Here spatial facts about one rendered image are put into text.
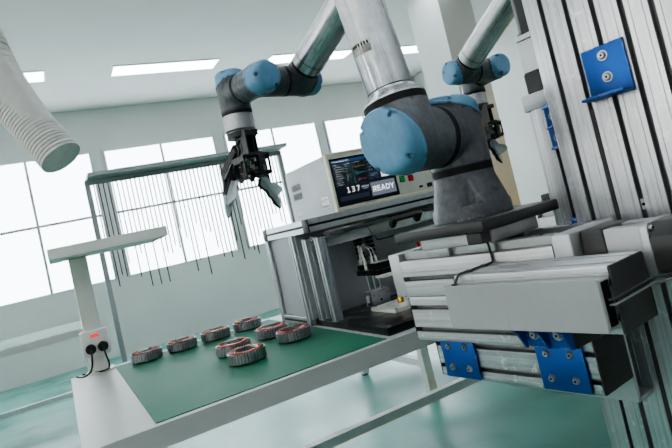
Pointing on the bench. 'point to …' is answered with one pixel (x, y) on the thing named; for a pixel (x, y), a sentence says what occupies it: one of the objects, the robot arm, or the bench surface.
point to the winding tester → (307, 200)
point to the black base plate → (372, 321)
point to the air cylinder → (378, 296)
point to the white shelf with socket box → (93, 332)
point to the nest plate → (393, 306)
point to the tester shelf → (348, 216)
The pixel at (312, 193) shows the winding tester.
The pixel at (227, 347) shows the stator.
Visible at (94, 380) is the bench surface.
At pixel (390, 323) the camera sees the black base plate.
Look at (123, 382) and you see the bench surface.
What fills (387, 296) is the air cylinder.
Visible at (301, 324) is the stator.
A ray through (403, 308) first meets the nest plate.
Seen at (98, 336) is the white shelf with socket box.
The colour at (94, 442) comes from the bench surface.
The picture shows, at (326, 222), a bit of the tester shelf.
